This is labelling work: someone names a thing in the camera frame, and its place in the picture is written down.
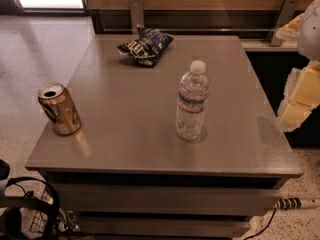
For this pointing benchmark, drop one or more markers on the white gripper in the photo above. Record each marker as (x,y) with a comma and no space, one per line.
(310,34)

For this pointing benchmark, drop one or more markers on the blue chip bag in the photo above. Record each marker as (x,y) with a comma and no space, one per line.
(148,48)

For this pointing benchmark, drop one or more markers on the orange soda can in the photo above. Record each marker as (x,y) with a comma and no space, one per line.
(58,105)

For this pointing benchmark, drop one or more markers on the clear plastic water bottle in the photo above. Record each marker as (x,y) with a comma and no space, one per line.
(193,93)

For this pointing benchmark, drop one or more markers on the striped pole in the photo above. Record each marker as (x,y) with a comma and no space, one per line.
(297,203)

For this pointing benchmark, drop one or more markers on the grey drawer cabinet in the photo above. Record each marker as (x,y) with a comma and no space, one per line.
(128,176)

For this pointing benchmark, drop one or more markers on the left metal wall bracket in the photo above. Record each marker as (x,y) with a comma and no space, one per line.
(136,14)

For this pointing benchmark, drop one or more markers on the wire basket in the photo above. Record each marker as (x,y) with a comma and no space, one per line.
(40,219)

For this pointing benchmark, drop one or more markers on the black chair frame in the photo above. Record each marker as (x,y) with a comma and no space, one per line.
(11,218)

